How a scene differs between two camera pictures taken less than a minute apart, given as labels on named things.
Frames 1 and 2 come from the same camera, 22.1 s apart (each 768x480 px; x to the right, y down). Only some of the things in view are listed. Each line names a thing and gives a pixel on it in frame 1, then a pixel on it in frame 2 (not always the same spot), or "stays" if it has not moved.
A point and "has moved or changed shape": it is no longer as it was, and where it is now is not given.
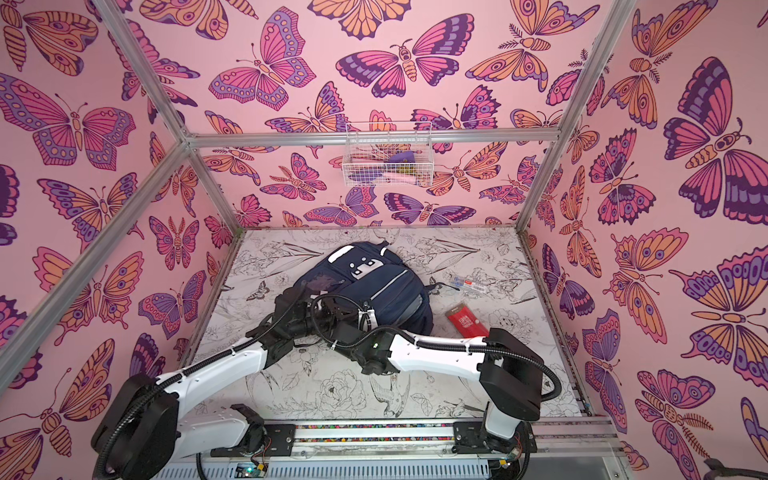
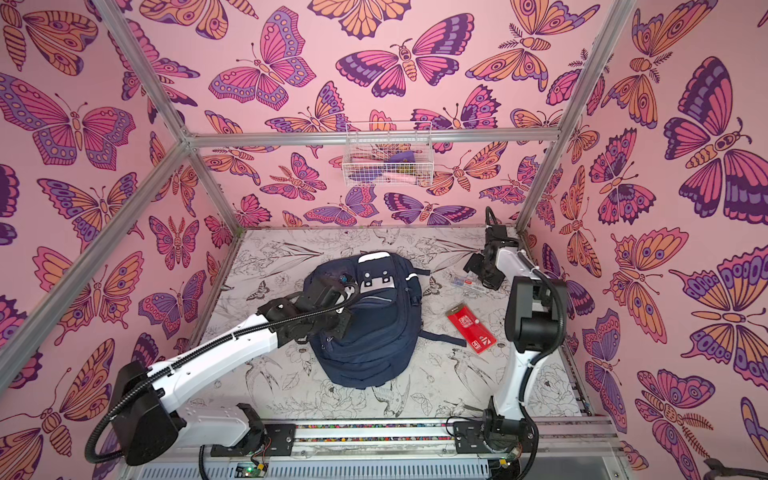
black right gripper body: [335, 309] → [485, 267]
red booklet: [466, 323] stays
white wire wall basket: [388, 154] stays
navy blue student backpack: [375, 274] has moved or changed shape
